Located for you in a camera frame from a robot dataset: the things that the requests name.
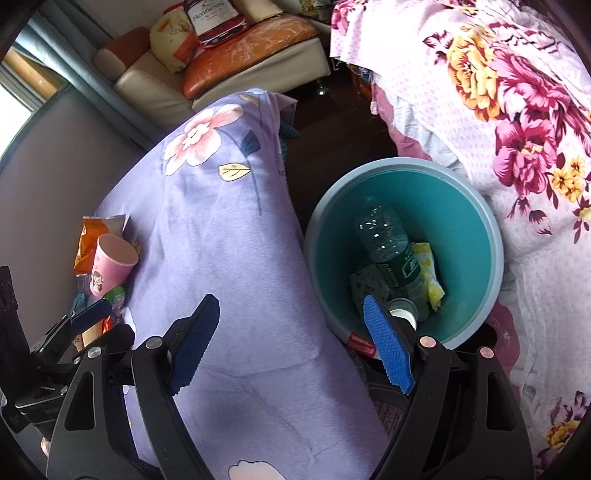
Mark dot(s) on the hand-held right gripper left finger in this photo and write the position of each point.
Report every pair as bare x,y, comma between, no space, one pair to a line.
196,341

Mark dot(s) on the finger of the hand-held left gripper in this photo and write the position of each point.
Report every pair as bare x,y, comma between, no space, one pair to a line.
92,314

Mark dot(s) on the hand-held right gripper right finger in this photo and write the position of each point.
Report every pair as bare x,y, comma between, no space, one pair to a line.
388,341

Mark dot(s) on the green lid snack cup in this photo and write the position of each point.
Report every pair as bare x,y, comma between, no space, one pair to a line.
116,295

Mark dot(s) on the yellow tissue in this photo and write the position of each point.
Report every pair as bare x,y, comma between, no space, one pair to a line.
431,277

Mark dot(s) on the clear bottle with green label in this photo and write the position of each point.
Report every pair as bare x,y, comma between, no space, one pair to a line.
383,235

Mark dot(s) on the teal plastic bin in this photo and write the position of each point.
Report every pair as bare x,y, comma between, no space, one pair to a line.
461,221

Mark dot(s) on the pink paper cup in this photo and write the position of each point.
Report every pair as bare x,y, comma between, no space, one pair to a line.
111,263

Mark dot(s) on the orange snack bag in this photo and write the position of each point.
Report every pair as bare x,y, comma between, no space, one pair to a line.
87,240

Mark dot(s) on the purple floral blanket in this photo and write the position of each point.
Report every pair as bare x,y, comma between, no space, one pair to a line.
231,230

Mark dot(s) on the blue checkered cloth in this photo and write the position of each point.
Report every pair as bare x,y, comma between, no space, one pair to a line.
290,136

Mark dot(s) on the teal curtain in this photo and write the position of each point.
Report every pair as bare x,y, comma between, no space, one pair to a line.
83,87

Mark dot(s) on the cream leather sofa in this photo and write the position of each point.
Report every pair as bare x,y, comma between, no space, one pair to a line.
147,87

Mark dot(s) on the pink floral bedsheet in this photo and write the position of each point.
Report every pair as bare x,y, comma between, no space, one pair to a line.
508,115

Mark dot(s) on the yellow cartoon pillow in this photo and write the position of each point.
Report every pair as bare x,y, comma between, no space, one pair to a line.
168,39

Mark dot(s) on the orange seat cushion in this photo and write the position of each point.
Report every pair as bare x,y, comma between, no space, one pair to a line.
249,50

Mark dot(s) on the beige pillow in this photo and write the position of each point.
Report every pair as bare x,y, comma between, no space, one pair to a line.
261,9

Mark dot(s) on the leopard print cloth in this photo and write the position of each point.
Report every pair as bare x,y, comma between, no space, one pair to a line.
316,7

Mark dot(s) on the wooden frame window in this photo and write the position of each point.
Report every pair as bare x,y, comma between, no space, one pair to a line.
16,110

